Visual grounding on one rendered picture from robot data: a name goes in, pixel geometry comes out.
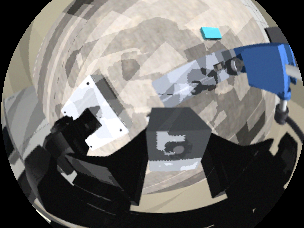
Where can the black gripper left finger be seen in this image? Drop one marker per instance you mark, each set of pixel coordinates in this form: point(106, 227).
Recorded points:
point(124, 169)

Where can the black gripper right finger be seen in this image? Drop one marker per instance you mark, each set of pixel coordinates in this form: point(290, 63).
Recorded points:
point(224, 161)

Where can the light blue rectangular block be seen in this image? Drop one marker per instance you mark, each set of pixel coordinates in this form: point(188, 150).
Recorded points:
point(210, 33)

